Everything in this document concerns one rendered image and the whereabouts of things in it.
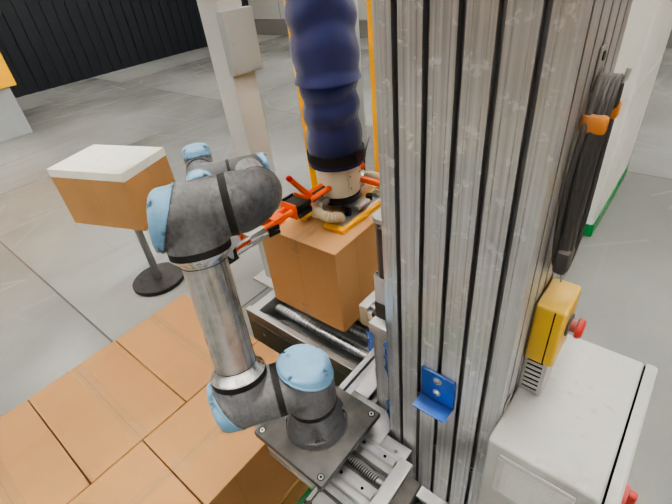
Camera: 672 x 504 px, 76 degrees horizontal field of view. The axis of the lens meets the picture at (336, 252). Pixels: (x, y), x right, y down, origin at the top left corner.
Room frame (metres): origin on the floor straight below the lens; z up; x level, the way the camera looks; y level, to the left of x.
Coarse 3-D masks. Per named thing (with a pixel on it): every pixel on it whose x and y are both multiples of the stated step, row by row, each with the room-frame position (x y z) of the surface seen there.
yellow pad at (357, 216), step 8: (368, 192) 1.63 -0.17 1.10; (376, 200) 1.55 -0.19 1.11; (368, 208) 1.50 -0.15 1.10; (376, 208) 1.51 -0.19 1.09; (352, 216) 1.44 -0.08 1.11; (360, 216) 1.44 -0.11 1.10; (328, 224) 1.41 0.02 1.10; (336, 224) 1.41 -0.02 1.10; (344, 224) 1.39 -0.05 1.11; (352, 224) 1.40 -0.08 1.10; (336, 232) 1.38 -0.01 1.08; (344, 232) 1.36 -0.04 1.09
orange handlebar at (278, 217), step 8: (320, 184) 1.52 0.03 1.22; (376, 184) 1.49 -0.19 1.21; (312, 192) 1.48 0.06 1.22; (320, 192) 1.46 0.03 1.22; (312, 200) 1.42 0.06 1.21; (280, 208) 1.37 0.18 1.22; (272, 216) 1.31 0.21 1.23; (280, 216) 1.31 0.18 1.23; (288, 216) 1.32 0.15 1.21; (264, 224) 1.30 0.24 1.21; (272, 224) 1.27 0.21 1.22; (280, 224) 1.29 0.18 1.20; (248, 240) 1.19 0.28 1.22; (240, 248) 1.16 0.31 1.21
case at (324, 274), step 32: (288, 224) 1.48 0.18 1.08; (320, 224) 1.45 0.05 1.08; (288, 256) 1.40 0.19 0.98; (320, 256) 1.28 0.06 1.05; (352, 256) 1.31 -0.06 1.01; (288, 288) 1.43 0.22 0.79; (320, 288) 1.30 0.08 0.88; (352, 288) 1.29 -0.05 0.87; (320, 320) 1.32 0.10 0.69; (352, 320) 1.28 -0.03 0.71
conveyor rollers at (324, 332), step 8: (280, 304) 1.61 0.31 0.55; (280, 312) 1.57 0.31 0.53; (288, 312) 1.55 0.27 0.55; (296, 312) 1.54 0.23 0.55; (296, 320) 1.49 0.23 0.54; (304, 320) 1.48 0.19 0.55; (312, 320) 1.47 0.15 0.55; (360, 320) 1.45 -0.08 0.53; (312, 328) 1.43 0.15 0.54; (320, 328) 1.41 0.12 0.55; (328, 328) 1.41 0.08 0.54; (352, 328) 1.39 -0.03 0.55; (360, 328) 1.38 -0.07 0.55; (320, 336) 1.39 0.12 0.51; (328, 336) 1.36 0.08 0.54; (336, 336) 1.35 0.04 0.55; (360, 336) 1.34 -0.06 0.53; (320, 344) 1.31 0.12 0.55; (336, 344) 1.32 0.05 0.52; (344, 344) 1.30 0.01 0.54; (352, 344) 1.29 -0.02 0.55; (336, 352) 1.26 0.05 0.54; (352, 352) 1.26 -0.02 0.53; (360, 352) 1.24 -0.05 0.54; (368, 352) 1.23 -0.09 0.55
